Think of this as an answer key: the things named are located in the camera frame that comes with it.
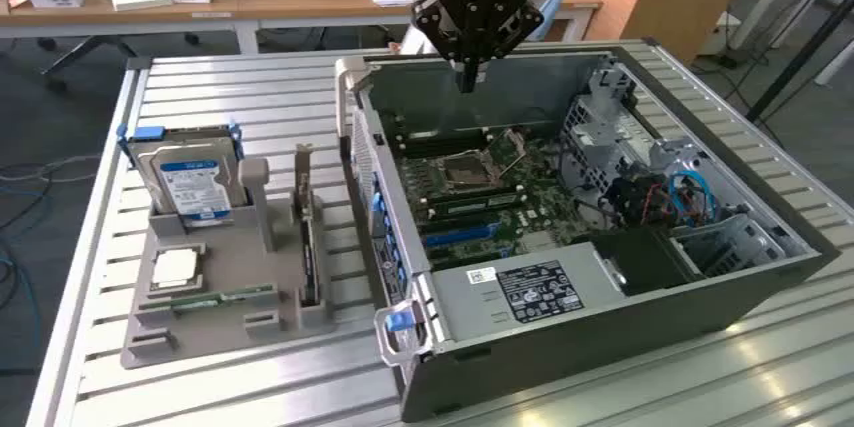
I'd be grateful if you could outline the hard disk with blue carrier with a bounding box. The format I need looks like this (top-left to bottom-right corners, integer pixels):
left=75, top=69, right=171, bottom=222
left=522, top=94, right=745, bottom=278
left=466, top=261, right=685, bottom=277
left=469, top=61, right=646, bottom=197
left=116, top=121, right=247, bottom=228

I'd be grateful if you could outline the silver power supply unit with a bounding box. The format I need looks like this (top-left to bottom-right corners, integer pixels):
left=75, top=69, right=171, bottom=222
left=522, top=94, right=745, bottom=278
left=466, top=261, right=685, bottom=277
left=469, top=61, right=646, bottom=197
left=425, top=240, right=629, bottom=344

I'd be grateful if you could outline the dark grey open PC case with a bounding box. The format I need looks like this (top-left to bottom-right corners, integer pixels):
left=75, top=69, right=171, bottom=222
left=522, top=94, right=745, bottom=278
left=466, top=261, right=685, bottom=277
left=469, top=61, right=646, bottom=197
left=332, top=39, right=844, bottom=423

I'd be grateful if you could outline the blue disk wire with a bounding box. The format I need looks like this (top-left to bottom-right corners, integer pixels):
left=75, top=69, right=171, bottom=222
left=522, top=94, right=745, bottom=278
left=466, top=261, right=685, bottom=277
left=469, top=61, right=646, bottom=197
left=666, top=170, right=721, bottom=228

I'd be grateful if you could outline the metal CPU socket cover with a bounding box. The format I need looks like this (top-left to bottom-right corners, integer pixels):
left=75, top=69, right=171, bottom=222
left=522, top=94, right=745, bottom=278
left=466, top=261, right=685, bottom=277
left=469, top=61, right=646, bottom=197
left=486, top=125, right=535, bottom=176

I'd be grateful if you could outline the black stand pole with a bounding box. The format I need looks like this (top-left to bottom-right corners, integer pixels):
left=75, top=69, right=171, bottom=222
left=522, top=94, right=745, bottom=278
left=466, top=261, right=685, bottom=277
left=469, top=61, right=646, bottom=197
left=745, top=0, right=854, bottom=123

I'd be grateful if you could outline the silver CPU chip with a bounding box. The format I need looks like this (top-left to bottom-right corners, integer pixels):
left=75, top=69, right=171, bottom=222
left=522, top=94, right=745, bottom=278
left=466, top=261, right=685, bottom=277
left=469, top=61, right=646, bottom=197
left=147, top=246, right=206, bottom=293

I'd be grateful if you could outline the green motherboard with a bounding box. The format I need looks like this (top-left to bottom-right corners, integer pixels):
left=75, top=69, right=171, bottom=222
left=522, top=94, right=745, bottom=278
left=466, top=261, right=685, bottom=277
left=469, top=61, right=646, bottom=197
left=390, top=124, right=602, bottom=273

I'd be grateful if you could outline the green RAM stick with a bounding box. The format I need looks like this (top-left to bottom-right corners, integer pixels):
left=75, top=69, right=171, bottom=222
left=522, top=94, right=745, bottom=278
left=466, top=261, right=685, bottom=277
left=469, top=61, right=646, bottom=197
left=426, top=189, right=527, bottom=221
left=136, top=282, right=276, bottom=312

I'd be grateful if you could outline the black office chair base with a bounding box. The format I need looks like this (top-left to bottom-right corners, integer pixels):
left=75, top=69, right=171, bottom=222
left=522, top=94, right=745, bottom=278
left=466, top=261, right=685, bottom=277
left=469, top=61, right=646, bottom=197
left=36, top=34, right=202, bottom=93

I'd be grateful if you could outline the red disk wire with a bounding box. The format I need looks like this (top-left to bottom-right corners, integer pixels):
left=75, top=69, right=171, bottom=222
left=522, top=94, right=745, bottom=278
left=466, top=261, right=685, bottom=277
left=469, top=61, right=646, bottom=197
left=639, top=184, right=673, bottom=226

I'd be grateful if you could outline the silver perforated disk bay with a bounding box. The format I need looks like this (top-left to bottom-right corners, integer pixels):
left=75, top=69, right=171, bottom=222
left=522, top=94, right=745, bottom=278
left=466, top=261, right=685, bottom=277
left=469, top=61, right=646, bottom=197
left=558, top=54, right=666, bottom=161

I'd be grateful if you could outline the blue floor cable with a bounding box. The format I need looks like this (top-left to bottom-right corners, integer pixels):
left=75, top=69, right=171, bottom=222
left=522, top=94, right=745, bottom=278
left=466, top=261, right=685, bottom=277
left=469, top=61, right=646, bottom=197
left=0, top=185, right=50, bottom=374

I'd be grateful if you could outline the black expansion card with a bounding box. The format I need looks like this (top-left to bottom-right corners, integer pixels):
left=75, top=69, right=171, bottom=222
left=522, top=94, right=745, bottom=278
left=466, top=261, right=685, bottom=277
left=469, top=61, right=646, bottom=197
left=291, top=142, right=323, bottom=309

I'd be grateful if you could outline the grey parts rack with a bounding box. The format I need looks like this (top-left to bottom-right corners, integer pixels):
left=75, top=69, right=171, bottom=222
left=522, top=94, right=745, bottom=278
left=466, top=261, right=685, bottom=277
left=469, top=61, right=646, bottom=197
left=118, top=156, right=340, bottom=371

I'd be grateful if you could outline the silver chipset heat sink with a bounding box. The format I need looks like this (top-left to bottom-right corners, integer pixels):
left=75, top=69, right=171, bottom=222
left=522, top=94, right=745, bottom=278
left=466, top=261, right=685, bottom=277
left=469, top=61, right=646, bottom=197
left=523, top=232, right=561, bottom=252

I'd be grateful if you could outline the silver slotted disk bay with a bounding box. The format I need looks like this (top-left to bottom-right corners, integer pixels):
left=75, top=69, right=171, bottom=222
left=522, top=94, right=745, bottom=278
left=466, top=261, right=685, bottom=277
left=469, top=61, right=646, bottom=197
left=670, top=212, right=793, bottom=281

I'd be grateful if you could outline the blue expansion slot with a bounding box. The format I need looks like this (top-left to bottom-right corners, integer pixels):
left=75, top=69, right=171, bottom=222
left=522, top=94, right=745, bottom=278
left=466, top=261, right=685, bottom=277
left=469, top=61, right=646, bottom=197
left=421, top=224, right=506, bottom=250

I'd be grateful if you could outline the CPU socket with metal frame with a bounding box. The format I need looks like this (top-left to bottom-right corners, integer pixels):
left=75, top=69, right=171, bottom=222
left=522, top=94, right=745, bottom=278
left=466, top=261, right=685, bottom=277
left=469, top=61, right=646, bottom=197
left=433, top=151, right=499, bottom=188

